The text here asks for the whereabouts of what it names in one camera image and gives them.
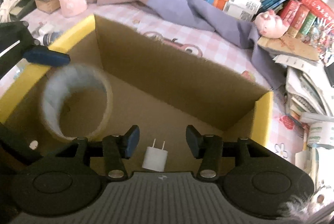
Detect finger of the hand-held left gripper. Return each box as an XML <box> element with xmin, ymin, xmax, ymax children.
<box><xmin>23</xmin><ymin>46</ymin><xmax>71</xmax><ymax>67</ymax></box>
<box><xmin>0</xmin><ymin>122</ymin><xmax>43</xmax><ymax>165</ymax></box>

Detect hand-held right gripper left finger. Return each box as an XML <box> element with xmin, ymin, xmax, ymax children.
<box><xmin>52</xmin><ymin>125</ymin><xmax>140</xmax><ymax>180</ymax></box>

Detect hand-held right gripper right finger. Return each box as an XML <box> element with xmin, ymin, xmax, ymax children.
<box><xmin>186</xmin><ymin>125</ymin><xmax>277</xmax><ymax>181</ymax></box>

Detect white charger plug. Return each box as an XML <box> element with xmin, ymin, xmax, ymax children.
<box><xmin>142</xmin><ymin>138</ymin><xmax>167</xmax><ymax>172</ymax></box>

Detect clear tape roll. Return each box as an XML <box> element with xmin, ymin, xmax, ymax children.
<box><xmin>39</xmin><ymin>62</ymin><xmax>114</xmax><ymax>142</ymax></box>

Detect cardboard box with yellow edges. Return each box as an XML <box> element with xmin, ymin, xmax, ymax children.
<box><xmin>0</xmin><ymin>14</ymin><xmax>274</xmax><ymax>180</ymax></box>

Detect small white tube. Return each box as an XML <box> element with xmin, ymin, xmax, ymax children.
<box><xmin>33</xmin><ymin>23</ymin><xmax>54</xmax><ymax>38</ymax></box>

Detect white crumpled cloth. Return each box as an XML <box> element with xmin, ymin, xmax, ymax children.
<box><xmin>0</xmin><ymin>0</ymin><xmax>32</xmax><ymax>23</ymax></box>

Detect pile of papers and booklets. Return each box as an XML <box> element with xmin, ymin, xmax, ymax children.
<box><xmin>273</xmin><ymin>54</ymin><xmax>334</xmax><ymax>183</ymax></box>

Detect purple and mauve cloth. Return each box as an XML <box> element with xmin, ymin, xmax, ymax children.
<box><xmin>86</xmin><ymin>0</ymin><xmax>287</xmax><ymax>95</ymax></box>

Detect green printed paper roll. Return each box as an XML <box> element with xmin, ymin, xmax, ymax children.
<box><xmin>300</xmin><ymin>112</ymin><xmax>334</xmax><ymax>149</ymax></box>

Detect grey fluffy cloth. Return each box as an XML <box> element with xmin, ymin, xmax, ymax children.
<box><xmin>279</xmin><ymin>185</ymin><xmax>334</xmax><ymax>224</ymax></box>

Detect brown cardboard sheet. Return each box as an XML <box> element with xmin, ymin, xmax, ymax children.
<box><xmin>257</xmin><ymin>32</ymin><xmax>320</xmax><ymax>62</ymax></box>

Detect pink pig plush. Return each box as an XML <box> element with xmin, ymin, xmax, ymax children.
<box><xmin>254</xmin><ymin>10</ymin><xmax>289</xmax><ymax>38</ymax></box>

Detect black box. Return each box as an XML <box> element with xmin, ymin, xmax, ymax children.
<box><xmin>324</xmin><ymin>62</ymin><xmax>334</xmax><ymax>88</ymax></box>

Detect red boxed book set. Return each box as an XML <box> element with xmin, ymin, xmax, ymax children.
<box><xmin>277</xmin><ymin>0</ymin><xmax>334</xmax><ymax>62</ymax></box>

